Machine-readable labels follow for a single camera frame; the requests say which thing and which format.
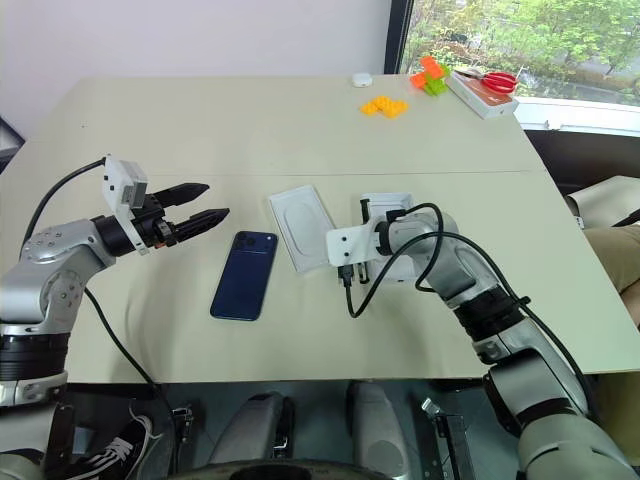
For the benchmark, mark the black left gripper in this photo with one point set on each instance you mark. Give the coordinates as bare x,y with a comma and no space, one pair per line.
150,225

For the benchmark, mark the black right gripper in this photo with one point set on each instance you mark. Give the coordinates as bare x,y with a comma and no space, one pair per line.
364,210

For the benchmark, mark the white phone box lid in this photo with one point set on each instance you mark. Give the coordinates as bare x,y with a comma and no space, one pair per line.
395,202

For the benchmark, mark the white phone box base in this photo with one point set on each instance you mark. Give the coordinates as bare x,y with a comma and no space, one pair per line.
300,225

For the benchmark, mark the dark blue smartphone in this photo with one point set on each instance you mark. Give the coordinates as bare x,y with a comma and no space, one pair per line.
245,275

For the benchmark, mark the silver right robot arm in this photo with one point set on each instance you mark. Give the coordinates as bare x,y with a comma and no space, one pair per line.
450,260

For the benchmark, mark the white box with orange top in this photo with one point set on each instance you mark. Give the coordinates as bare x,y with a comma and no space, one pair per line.
487,102

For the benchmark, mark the yellow toy brick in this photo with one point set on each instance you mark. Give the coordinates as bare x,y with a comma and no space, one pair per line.
397,109
377,104

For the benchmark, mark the small white earbuds case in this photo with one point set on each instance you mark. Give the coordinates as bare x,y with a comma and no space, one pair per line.
361,80

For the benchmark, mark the orange toy brick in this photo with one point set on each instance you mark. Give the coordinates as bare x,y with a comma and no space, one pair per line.
429,65
419,80

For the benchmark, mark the green toy brick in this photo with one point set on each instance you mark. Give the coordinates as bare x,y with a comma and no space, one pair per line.
442,71
436,87

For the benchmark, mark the black object at table side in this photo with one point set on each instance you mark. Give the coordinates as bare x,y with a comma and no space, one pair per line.
9,145

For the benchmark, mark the grey rounded cover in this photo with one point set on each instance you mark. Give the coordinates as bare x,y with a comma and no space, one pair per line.
375,425
250,430

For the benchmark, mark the white window sill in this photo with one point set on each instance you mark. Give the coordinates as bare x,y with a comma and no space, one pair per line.
575,115

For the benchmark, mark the beige rolled sheet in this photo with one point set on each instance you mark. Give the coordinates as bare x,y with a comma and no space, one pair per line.
605,200

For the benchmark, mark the black sneaker white laces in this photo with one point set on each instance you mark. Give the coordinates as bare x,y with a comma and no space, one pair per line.
115,450

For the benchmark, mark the person in khaki trousers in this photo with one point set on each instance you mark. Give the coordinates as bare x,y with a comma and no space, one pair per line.
615,260

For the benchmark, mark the dark round rim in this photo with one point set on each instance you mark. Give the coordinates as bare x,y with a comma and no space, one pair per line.
275,470

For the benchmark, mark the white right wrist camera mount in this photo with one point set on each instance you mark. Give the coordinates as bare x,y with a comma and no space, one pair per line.
350,245

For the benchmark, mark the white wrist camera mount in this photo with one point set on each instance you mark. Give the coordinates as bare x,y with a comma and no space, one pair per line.
117,175
350,245

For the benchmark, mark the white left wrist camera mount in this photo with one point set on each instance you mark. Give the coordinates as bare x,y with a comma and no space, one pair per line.
117,175

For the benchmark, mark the black window frame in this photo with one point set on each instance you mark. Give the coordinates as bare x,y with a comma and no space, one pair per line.
397,35

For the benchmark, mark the black metal bracket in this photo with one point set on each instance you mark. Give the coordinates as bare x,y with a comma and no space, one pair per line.
182,425
450,440

